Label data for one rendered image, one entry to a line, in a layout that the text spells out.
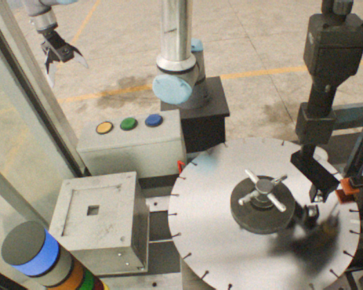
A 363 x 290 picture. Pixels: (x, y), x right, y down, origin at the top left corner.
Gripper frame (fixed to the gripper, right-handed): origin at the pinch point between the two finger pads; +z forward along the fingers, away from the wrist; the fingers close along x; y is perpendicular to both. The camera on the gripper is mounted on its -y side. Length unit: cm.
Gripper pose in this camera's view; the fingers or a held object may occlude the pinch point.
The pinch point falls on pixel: (71, 79)
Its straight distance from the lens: 106.0
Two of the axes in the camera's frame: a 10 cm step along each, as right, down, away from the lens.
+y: -6.7, -4.8, 5.7
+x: -7.3, 5.5, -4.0
